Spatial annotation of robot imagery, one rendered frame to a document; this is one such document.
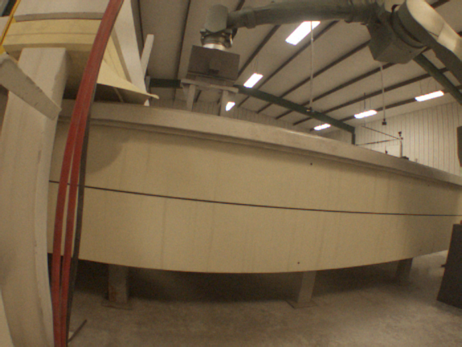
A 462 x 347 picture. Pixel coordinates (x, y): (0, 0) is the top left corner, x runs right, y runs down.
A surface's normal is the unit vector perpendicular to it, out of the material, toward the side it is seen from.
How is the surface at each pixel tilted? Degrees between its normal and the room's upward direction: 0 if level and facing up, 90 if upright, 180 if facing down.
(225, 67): 90
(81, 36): 90
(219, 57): 90
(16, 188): 90
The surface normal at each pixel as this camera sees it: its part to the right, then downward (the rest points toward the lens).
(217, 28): -0.07, -0.05
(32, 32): 0.25, -0.01
